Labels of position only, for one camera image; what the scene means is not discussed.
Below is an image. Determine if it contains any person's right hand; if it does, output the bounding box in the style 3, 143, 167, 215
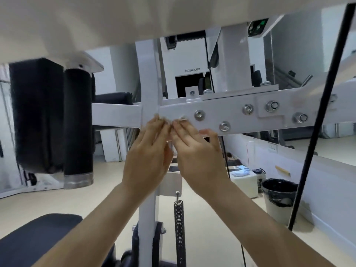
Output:
170, 119, 232, 200

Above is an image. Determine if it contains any person's left hand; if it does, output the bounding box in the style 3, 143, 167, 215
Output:
121, 115, 174, 198

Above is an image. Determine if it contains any white cleaning wipe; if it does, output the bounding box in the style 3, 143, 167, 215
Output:
154, 115, 187, 123

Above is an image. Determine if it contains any white gym machine frame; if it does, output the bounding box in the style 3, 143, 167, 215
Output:
0, 0, 356, 267

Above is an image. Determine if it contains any black padded arm rest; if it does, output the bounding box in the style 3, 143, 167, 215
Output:
94, 92, 134, 105
9, 58, 65, 174

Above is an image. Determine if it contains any black padded seat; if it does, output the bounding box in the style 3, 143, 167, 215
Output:
0, 214, 116, 267

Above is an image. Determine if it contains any person's left forearm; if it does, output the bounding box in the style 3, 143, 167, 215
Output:
33, 183, 145, 267

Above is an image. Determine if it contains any person's right forearm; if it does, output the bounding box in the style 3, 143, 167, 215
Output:
205, 183, 356, 267

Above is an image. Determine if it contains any cream white storage box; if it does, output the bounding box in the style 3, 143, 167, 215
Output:
231, 172, 258, 199

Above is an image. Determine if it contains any dark water bottle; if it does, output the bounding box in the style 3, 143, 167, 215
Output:
253, 168, 266, 189

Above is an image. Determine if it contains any trash bin with black bag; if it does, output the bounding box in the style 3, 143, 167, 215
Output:
261, 178, 300, 226

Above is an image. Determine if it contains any black foam handle grip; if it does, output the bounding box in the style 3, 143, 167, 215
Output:
63, 69, 95, 189

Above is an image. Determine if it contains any thin black steel cable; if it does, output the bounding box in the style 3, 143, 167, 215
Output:
288, 2, 354, 231

